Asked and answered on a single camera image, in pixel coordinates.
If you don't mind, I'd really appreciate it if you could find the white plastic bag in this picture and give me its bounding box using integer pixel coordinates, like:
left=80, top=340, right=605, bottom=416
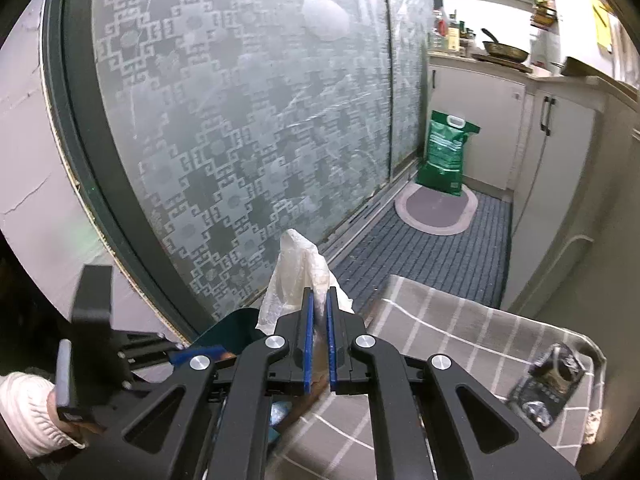
left=256, top=229, right=354, bottom=338

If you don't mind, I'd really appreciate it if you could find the black tissue pack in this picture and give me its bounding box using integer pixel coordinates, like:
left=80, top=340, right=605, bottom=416
left=506, top=342, right=586, bottom=432

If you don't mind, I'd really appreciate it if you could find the white knitted sleeve forearm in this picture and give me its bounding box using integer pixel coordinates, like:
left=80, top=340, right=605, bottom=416
left=1, top=372, right=86, bottom=458

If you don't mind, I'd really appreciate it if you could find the white kitchen base cabinet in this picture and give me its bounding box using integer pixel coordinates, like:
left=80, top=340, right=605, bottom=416
left=428, top=53, right=608, bottom=312

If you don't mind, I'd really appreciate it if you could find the left hand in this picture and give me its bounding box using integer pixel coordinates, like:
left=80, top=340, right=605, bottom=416
left=47, top=390, right=104, bottom=443

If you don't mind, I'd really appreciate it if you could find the dark striped floor runner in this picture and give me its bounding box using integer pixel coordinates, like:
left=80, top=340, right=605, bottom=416
left=331, top=192, right=512, bottom=311

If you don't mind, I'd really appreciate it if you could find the oval grey floor mat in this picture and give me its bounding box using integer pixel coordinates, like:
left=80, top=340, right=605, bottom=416
left=394, top=182, right=478, bottom=236

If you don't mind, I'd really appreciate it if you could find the grey checked cloth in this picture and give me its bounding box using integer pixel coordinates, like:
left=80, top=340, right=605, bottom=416
left=266, top=275, right=606, bottom=479

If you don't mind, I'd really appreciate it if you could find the green rice bag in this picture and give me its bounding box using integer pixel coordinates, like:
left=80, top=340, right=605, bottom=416
left=416, top=110, right=480, bottom=196

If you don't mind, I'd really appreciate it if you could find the patterned frosted glass sliding door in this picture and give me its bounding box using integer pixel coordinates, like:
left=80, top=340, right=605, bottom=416
left=42, top=0, right=433, bottom=338

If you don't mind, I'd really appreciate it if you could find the condiment bottles group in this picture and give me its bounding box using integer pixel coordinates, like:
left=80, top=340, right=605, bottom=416
left=430, top=8, right=476, bottom=58

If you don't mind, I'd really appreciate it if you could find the frying pan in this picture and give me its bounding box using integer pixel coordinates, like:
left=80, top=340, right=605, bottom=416
left=482, top=28, right=529, bottom=63

